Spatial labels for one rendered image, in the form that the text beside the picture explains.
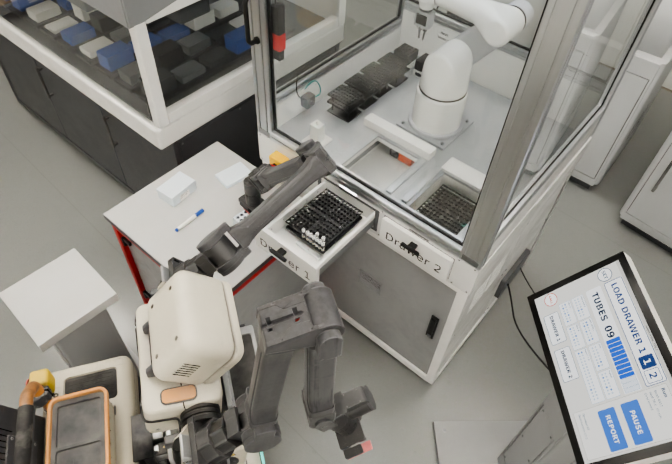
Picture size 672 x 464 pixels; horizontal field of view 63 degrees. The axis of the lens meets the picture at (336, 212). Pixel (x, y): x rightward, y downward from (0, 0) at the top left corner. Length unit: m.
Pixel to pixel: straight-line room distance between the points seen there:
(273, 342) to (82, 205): 2.68
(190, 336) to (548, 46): 0.97
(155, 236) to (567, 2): 1.56
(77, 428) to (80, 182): 2.14
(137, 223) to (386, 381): 1.30
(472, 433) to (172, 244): 1.48
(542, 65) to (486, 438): 1.69
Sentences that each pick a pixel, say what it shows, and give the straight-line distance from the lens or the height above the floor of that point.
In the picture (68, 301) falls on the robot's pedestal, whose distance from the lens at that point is 2.07.
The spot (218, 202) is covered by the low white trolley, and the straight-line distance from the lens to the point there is 2.21.
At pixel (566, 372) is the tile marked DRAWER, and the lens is 1.67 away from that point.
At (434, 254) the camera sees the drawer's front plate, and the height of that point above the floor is 0.92.
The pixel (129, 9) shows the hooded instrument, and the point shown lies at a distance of 2.07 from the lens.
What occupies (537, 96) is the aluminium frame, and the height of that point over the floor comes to 1.62.
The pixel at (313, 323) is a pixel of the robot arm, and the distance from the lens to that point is 0.87.
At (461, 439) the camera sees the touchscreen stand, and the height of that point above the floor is 0.04.
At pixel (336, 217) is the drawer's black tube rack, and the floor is 0.90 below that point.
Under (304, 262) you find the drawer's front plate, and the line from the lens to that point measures 1.80.
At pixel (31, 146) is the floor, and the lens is 3.96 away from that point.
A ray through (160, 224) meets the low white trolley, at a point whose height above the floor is 0.76.
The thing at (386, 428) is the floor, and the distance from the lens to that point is 2.54.
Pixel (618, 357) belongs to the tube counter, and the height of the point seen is 1.11.
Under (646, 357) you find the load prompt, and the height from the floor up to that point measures 1.16.
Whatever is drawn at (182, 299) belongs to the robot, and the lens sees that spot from 1.20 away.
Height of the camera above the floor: 2.37
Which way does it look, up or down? 48 degrees down
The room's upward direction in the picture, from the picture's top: 4 degrees clockwise
